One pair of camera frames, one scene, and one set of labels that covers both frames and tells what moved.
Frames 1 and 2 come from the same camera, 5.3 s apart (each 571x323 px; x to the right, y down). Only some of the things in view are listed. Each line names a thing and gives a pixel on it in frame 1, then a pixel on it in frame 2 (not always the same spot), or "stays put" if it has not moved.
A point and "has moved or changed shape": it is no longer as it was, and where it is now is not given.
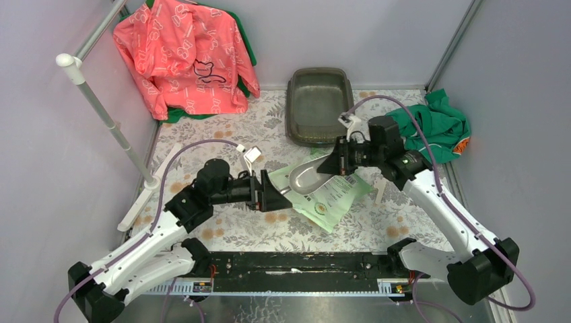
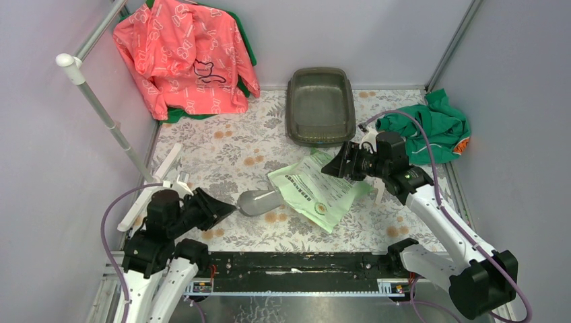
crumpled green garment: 445,128 stays put
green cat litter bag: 329,206 stays put
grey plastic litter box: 316,98 stays put
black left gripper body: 258,192 → 201,210
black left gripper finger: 268,188 → 218,209
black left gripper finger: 275,200 → 211,221
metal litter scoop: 306,179 has moved or changed shape
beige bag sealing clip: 379,184 stays put
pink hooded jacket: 188,55 stays put
